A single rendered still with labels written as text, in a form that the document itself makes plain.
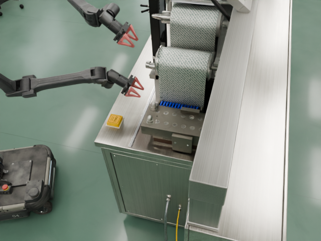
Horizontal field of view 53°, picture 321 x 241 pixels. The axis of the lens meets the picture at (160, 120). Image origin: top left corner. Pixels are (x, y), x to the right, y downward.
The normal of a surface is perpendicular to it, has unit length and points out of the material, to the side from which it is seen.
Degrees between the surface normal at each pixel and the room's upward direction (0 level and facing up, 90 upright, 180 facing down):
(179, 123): 0
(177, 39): 92
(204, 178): 0
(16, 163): 0
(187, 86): 90
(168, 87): 90
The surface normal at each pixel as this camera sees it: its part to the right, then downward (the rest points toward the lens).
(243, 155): -0.04, -0.67
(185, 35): -0.27, 0.74
